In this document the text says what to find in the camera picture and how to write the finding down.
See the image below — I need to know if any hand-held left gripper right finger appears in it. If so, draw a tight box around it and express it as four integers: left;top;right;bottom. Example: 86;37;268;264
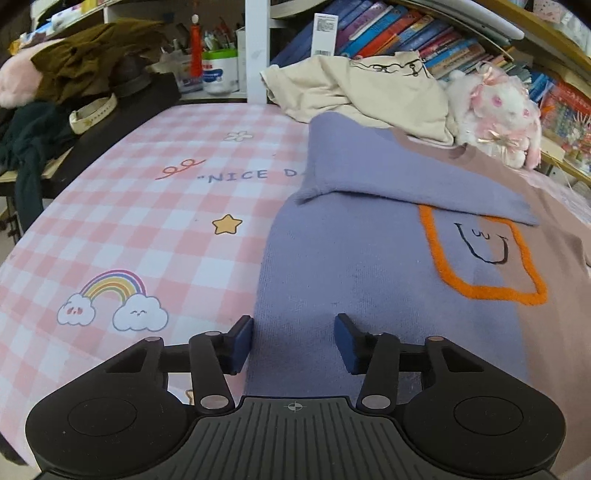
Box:
335;313;484;412

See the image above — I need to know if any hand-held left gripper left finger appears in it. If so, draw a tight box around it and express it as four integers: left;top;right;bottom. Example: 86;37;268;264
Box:
105;316;254;414

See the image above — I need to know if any purple and brown sweater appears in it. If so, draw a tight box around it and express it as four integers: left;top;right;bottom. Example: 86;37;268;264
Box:
247;112;591;476

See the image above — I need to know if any pink checked tablecloth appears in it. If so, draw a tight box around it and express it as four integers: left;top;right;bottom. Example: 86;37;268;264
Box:
0;102;591;468

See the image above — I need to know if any cream garment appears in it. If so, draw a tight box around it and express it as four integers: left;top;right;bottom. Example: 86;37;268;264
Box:
260;52;459;147

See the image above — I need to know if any white jar with green lid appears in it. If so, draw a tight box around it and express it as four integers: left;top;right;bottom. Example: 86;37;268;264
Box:
202;49;239;96

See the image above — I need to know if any white plush bunny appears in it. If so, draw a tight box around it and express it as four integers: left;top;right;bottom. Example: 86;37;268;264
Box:
444;65;544;169

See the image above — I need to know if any red tassel charm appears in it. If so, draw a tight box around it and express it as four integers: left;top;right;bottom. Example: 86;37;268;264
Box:
189;14;204;80

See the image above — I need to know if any dark green cloth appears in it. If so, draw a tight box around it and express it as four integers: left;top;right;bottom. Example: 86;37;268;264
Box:
0;100;78;234

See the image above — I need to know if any bunch of pens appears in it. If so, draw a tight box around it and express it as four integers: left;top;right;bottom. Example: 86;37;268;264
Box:
203;18;239;52

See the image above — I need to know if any white paper tag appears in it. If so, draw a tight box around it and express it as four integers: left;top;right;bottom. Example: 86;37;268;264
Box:
312;13;341;56

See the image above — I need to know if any colourful printed box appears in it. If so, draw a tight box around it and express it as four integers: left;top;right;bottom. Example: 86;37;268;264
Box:
537;78;591;172

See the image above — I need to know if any row of books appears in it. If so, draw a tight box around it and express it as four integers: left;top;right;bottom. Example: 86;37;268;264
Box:
323;0;536;89

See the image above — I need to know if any olive brown cloth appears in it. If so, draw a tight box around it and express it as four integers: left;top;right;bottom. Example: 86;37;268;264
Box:
30;20;168;105

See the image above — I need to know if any pink fluffy cloth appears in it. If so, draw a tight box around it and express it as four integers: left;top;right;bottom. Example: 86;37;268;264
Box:
0;39;62;110

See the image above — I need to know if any cream strap with studs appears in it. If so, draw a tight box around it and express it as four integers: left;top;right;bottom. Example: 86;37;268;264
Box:
69;92;116;135

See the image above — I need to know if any white shelf post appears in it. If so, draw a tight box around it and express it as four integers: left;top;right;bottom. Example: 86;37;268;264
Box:
245;0;271;105

